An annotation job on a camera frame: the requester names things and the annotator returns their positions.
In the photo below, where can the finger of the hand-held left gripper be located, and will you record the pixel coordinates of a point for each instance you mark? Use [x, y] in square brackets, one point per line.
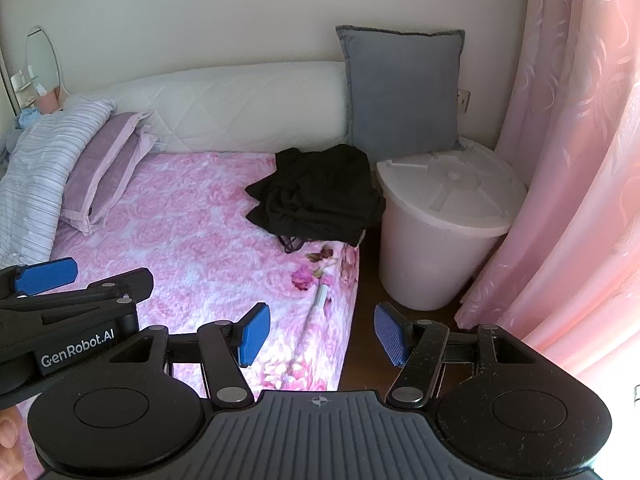
[120, 285]
[47, 272]

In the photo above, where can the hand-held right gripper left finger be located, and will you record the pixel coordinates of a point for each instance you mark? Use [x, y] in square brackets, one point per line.
[254, 335]

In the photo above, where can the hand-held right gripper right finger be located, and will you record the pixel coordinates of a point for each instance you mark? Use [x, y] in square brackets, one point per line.
[390, 332]

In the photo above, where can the black garment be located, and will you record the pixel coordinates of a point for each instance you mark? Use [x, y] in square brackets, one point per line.
[320, 195]

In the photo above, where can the person's left hand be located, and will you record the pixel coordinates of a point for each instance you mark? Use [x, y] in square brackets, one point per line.
[7, 435]

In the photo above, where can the white pink stick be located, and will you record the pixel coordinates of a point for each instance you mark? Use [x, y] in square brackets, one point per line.
[312, 325]

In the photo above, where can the white plastic bucket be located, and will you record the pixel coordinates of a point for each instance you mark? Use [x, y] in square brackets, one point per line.
[430, 270]

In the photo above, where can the striped light quilt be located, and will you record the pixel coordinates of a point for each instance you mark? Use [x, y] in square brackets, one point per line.
[35, 185]

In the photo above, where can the pink floral bed blanket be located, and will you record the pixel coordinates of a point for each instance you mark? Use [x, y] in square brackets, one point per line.
[200, 240]

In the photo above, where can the purple pillow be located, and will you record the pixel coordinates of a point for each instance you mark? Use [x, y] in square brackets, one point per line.
[105, 165]

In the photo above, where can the light blue cloth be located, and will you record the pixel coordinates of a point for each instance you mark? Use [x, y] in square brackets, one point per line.
[28, 118]

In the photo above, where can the white bucket lid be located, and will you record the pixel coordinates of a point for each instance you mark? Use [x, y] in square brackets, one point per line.
[450, 185]

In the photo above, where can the pink cup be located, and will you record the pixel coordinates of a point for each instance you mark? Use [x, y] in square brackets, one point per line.
[49, 101]

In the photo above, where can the white vanity shelf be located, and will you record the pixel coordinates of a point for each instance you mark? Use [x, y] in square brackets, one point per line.
[24, 87]

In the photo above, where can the oval mirror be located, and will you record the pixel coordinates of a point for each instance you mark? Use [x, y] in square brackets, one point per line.
[42, 60]

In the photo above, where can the white padded headboard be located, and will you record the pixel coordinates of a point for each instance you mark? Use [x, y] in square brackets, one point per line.
[225, 100]

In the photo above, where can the grey pillow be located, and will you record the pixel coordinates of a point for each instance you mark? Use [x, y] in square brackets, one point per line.
[400, 90]

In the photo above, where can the pink curtain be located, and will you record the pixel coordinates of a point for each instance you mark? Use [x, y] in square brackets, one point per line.
[575, 160]

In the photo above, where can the wall socket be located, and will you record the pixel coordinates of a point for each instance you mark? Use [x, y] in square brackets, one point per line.
[464, 100]

